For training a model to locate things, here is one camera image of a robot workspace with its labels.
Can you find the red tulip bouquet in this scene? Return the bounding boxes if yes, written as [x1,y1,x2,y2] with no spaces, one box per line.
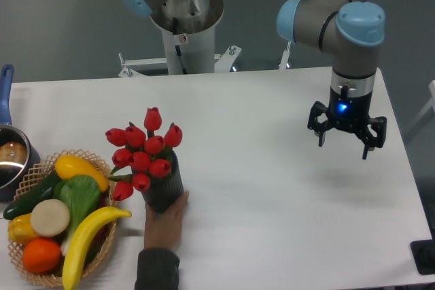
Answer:
[105,107,183,202]

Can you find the dark grey sleeved forearm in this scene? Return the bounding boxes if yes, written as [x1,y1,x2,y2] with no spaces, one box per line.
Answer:
[135,248,180,290]

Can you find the dark ribbed vase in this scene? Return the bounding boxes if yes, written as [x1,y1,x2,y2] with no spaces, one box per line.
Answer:
[141,150,184,213]

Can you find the black device at table edge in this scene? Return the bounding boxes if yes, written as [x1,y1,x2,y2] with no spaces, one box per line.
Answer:
[411,240,434,275]

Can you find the green bok choy toy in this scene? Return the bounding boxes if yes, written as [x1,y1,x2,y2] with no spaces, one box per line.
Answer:
[53,175,101,257]

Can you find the white frame at right edge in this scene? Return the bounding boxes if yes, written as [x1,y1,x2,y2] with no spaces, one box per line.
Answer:
[403,80,434,144]

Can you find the dark green cucumber toy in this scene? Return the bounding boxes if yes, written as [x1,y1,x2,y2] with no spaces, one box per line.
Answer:
[3,170,61,220]

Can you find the woven wicker basket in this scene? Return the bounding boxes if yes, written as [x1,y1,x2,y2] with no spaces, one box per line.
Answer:
[7,149,117,288]

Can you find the white metal base frame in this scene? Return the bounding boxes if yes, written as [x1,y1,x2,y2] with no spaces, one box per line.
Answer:
[117,41,293,79]

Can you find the orange plastic fruit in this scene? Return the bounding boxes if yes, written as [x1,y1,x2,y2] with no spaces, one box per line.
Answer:
[22,238,61,274]

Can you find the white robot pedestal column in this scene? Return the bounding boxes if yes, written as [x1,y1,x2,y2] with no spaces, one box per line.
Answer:
[151,0,224,74]

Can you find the blue handled saucepan with lid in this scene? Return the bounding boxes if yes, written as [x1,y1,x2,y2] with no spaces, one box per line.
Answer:
[1,64,40,202]

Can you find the yellow plastic banana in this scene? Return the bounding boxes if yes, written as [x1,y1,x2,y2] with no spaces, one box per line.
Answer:
[62,206,132,290]

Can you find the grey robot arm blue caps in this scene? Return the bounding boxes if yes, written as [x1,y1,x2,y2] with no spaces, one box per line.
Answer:
[122,0,387,152]

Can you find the yellow plastic squash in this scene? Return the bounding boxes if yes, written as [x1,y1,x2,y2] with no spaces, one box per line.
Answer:
[54,154,109,192]

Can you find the yellow bell pepper toy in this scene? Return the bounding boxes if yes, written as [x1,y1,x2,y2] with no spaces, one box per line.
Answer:
[8,213,41,245]

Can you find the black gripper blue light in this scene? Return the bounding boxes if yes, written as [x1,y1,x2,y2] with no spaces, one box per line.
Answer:
[307,88,387,160]

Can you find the person's bare hand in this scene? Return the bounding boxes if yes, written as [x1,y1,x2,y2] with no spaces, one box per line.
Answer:
[143,191,190,251]

